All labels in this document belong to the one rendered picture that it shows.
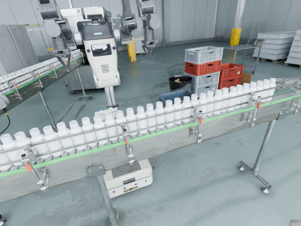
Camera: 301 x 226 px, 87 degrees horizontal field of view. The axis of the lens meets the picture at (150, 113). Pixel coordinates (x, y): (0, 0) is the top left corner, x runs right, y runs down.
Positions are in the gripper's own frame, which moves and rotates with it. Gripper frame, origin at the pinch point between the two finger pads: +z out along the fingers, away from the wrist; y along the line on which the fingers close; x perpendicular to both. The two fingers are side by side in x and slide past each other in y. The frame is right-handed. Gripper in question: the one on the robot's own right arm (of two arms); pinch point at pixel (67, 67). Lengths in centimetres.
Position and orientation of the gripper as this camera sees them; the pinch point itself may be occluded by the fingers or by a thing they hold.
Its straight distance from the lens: 95.6
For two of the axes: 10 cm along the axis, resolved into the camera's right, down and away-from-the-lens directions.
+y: 3.3, 4.2, -8.4
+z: 0.6, 8.8, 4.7
